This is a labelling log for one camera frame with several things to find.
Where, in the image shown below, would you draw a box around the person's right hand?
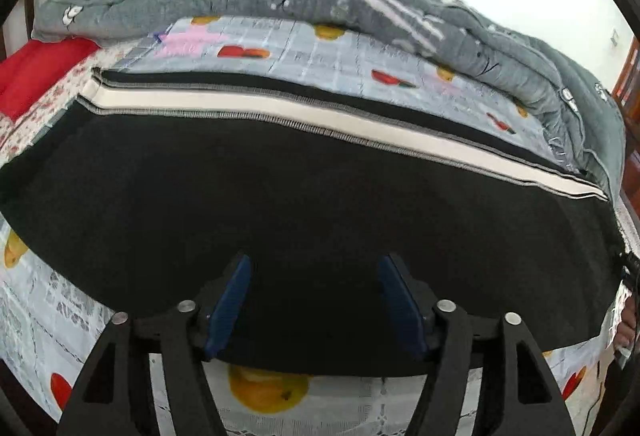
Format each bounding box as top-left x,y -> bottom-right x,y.
615,301 -> 640,353

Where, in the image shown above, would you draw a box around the red pillow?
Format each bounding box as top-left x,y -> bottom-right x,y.
0,38 -> 101,122

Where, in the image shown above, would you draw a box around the fruit print bed sheet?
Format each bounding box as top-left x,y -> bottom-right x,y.
0,15 -> 640,436

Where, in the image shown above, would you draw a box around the black pants with white stripe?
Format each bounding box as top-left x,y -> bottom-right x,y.
0,66 -> 626,377

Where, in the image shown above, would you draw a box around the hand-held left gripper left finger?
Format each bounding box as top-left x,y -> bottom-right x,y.
55,252 -> 253,436

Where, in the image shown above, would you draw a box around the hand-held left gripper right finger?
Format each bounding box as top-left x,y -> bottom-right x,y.
377,253 -> 573,436

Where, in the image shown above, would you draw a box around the floral print sheet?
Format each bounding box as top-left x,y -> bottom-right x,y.
0,41 -> 151,162

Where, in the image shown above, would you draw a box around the wooden door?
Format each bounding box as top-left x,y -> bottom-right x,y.
611,36 -> 640,117

